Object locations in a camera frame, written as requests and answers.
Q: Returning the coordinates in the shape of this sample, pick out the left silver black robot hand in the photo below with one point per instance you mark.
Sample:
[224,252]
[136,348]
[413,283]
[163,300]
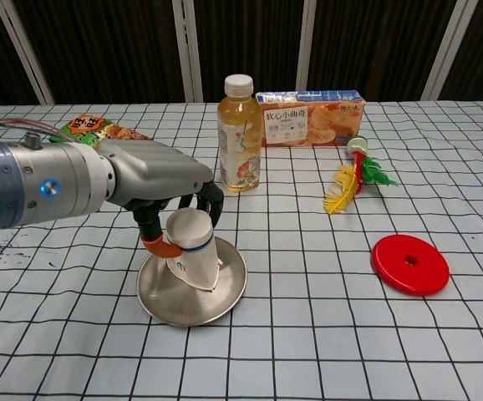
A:
[158,171]

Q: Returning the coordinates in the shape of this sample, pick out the white paper cup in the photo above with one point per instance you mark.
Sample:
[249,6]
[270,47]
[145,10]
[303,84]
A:
[195,259]

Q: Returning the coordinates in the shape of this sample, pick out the round steel plate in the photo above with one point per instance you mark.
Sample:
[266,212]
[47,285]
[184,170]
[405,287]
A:
[174,301]

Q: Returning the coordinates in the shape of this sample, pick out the green snack bag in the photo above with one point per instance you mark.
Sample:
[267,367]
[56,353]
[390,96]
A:
[99,127]

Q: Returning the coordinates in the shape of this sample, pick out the tea bottle with white cap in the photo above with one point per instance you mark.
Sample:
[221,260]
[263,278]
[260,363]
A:
[240,142]

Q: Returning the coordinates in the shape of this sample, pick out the black pleated curtain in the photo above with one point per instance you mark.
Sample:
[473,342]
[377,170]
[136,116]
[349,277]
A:
[112,46]

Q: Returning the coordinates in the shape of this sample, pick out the orange blue cookie box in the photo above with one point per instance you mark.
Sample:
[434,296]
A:
[312,123]

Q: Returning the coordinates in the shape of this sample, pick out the red yellow green feather shuttlecock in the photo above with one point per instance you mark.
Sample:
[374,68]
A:
[356,175]

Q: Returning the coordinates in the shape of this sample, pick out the light blue checkered tablecloth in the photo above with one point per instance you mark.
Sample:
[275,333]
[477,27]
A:
[308,355]

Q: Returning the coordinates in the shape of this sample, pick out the red plastic disc with hole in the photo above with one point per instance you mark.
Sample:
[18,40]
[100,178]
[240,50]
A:
[392,259]

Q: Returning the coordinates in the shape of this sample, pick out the white aluminium frame post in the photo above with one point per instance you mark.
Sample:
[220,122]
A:
[449,50]
[188,52]
[25,52]
[307,42]

